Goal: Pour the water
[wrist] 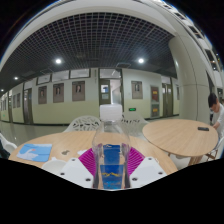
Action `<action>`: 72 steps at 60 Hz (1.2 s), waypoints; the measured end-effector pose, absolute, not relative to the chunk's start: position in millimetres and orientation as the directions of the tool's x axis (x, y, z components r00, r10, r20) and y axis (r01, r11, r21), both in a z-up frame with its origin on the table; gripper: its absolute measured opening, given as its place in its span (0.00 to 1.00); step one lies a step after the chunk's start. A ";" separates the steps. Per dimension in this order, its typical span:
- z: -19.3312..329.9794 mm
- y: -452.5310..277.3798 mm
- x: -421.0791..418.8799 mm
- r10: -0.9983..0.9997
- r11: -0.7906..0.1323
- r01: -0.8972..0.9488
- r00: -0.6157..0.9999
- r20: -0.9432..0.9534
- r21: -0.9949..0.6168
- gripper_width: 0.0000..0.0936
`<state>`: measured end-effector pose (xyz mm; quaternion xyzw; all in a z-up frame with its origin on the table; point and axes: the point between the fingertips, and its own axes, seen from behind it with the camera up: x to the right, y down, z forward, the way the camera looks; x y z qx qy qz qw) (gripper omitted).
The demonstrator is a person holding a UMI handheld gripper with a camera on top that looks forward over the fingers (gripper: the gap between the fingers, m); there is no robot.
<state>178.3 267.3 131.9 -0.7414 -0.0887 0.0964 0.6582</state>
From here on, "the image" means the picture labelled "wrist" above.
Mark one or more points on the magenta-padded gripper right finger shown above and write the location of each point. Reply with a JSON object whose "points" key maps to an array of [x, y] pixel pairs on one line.
{"points": [[148, 171]]}

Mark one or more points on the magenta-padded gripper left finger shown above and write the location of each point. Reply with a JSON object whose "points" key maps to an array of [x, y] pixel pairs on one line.
{"points": [[76, 171]]}

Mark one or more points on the clear water bottle blue label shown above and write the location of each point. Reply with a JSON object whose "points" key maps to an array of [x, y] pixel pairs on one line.
{"points": [[111, 173]]}

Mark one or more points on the white paper cup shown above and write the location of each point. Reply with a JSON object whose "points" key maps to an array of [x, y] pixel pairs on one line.
{"points": [[53, 165]]}

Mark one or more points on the blue and white booklet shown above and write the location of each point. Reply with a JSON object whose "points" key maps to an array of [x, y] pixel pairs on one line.
{"points": [[35, 152]]}

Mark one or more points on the round wooden side table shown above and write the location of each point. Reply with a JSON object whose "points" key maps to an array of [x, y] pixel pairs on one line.
{"points": [[180, 136]]}

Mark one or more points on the white lattice-back chair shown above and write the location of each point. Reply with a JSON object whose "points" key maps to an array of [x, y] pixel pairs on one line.
{"points": [[135, 121], [81, 124]]}

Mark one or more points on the green exit sign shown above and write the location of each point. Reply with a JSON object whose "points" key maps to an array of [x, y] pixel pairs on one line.
{"points": [[132, 109]]}

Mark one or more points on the black phone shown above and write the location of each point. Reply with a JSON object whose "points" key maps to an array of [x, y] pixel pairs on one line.
{"points": [[203, 128]]}

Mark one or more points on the person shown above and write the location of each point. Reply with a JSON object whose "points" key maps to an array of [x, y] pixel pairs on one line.
{"points": [[218, 113]]}

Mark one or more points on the round ceiling lights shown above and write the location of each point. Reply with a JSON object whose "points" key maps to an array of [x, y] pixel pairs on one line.
{"points": [[58, 61]]}

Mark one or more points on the framed wall portraits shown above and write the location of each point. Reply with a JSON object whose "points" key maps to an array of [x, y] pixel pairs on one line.
{"points": [[78, 90]]}

